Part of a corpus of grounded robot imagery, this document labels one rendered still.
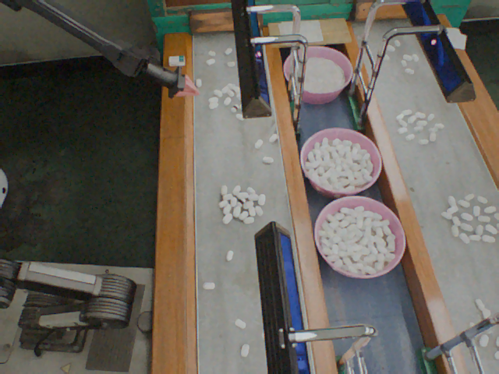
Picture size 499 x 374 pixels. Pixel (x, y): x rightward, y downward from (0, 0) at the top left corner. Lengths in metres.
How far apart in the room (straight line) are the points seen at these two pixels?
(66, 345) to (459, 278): 1.24
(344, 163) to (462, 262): 0.47
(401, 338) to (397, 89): 0.92
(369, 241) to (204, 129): 0.69
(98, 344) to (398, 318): 0.96
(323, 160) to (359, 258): 0.37
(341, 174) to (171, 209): 0.57
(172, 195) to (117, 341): 0.53
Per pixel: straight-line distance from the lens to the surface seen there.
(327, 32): 1.85
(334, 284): 1.29
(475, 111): 1.70
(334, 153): 1.44
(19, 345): 1.60
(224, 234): 1.27
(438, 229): 1.38
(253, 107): 1.09
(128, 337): 1.49
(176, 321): 1.16
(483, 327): 0.95
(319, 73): 1.72
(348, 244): 1.27
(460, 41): 1.98
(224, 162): 1.41
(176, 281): 1.20
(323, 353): 1.14
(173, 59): 1.73
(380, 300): 1.30
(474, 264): 1.37
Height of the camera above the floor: 1.87
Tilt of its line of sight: 58 degrees down
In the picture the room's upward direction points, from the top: 3 degrees counter-clockwise
